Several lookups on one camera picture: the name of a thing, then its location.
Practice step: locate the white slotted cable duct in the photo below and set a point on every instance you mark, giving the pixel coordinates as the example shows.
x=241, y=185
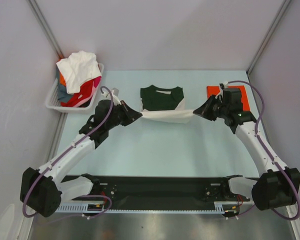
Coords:
x=96, y=208

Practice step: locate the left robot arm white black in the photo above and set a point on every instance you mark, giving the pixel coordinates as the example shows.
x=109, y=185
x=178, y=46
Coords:
x=44, y=189

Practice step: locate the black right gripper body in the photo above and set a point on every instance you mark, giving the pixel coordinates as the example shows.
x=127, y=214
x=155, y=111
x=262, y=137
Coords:
x=212, y=108

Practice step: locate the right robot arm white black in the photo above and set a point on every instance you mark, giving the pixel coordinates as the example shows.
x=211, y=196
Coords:
x=277, y=185

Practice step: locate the aluminium corner post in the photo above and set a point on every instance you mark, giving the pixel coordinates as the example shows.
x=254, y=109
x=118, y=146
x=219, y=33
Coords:
x=284, y=7
x=38, y=14

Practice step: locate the cream and green t shirt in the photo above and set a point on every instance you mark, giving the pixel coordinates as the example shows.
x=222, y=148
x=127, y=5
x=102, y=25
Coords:
x=166, y=105

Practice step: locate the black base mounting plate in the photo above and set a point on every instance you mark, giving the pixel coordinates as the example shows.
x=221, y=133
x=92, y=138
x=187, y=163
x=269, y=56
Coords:
x=164, y=193

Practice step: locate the folded orange t shirt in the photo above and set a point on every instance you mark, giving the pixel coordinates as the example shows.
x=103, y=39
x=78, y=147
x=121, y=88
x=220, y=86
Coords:
x=215, y=90

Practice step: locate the grey blue garment in basket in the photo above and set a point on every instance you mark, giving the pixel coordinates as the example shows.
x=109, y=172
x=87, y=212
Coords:
x=62, y=94

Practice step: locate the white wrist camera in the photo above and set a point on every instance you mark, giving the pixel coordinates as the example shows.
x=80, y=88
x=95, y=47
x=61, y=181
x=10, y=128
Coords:
x=112, y=95
x=223, y=85

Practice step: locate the right aluminium corner post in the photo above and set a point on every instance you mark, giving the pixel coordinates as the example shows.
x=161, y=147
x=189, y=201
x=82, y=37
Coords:
x=284, y=7

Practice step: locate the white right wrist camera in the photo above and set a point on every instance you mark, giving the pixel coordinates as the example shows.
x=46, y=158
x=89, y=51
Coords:
x=223, y=85

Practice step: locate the left aluminium corner post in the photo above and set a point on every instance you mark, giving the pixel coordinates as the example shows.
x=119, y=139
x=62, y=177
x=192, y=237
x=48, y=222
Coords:
x=38, y=14

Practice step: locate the white t shirt in basket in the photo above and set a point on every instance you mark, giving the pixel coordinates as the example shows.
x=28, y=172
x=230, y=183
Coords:
x=79, y=68

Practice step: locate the red t shirt in basket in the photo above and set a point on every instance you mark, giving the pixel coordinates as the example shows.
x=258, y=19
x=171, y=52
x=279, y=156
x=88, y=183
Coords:
x=86, y=92

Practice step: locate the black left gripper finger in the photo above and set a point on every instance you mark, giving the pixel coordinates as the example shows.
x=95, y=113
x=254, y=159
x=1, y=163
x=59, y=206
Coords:
x=128, y=110
x=131, y=117

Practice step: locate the orange garment in basket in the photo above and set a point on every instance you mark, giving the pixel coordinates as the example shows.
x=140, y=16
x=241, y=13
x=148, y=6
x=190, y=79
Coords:
x=62, y=80

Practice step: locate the pink garment in basket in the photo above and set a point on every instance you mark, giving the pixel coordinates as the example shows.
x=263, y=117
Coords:
x=95, y=83

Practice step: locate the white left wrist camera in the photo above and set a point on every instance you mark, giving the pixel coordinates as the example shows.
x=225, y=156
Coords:
x=112, y=95

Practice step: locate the white plastic laundry basket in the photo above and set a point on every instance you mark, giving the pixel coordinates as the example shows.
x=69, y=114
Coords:
x=53, y=103

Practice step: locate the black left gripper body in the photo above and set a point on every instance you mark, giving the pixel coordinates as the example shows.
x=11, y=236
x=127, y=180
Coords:
x=116, y=118

